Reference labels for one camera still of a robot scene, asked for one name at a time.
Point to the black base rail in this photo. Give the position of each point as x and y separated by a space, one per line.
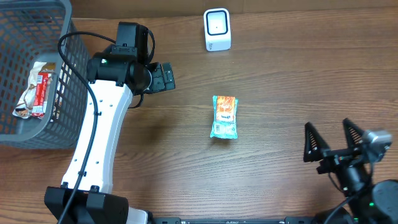
286 220

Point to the teal tissue packet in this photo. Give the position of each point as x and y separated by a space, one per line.
224 130

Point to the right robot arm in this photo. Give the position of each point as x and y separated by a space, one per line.
353 166

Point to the white barcode scanner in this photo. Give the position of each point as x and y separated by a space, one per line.
217 29

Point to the white brown snack packet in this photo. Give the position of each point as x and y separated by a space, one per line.
26 101

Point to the grey plastic mesh basket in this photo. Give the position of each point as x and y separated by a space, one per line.
30 31

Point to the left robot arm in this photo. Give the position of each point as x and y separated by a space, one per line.
114 77

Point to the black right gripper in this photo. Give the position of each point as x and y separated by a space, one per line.
339 153

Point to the red snack bar wrapper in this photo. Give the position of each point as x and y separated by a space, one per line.
41 96

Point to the orange snack packet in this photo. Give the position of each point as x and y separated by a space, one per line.
225 107

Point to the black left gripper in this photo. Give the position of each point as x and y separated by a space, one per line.
163 78

